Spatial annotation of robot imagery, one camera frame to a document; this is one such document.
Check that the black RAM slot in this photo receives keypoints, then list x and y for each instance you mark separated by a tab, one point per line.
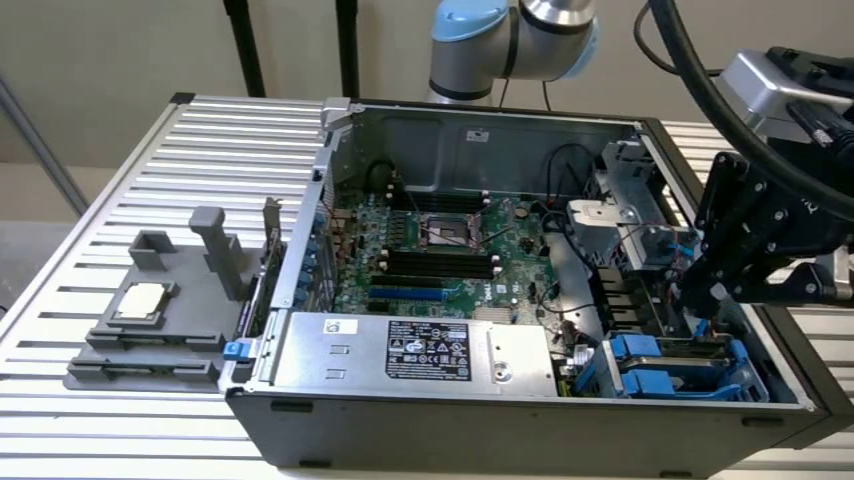
441	266
437	204
441	271
437	194
441	260
441	254
437	199

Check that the blue expansion slot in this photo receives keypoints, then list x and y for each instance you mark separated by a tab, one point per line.
408	294

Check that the disk with blue carrier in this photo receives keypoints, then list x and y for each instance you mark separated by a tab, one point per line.
695	372

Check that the white power supply label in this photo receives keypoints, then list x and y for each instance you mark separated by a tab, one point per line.
429	349

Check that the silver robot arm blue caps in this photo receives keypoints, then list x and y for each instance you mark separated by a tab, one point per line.
468	50

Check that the grey metal pole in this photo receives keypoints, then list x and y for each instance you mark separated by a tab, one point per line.
41	145

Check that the blue disk bay carrier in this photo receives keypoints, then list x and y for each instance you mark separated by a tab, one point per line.
635	346

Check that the small white case sticker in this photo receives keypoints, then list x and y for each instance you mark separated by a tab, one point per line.
476	136

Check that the round coin battery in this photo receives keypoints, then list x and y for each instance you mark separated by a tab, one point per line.
523	210

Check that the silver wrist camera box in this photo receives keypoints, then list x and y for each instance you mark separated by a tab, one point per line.
755	85

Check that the green motherboard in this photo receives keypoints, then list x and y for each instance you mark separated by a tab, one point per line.
528	260

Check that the silver CPU chip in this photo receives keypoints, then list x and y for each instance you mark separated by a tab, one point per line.
146	299

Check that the CPU socket metal frame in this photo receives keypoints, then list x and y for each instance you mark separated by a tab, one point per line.
448	230

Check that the black open PC case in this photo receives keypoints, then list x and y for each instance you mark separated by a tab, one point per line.
508	430

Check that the grey parts rack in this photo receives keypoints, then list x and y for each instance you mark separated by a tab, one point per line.
188	300

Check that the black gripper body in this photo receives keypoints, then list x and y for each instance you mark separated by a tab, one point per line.
801	232

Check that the black graphics card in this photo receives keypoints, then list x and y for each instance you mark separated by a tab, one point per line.
268	280

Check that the metal disk bay cage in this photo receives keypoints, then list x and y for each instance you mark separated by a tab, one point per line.
621	220

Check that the green RAM stick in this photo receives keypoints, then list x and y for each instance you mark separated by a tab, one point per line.
137	371

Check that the short black expansion slot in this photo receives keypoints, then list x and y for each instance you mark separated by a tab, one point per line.
384	305

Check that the silver chipset heatsink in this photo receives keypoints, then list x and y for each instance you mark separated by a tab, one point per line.
496	315

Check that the blue case latch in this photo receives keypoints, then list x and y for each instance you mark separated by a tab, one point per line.
240	349

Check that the silver power supply unit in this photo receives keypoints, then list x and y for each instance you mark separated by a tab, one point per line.
361	360

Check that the black stand post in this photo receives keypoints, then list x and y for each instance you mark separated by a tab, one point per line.
248	45
348	45

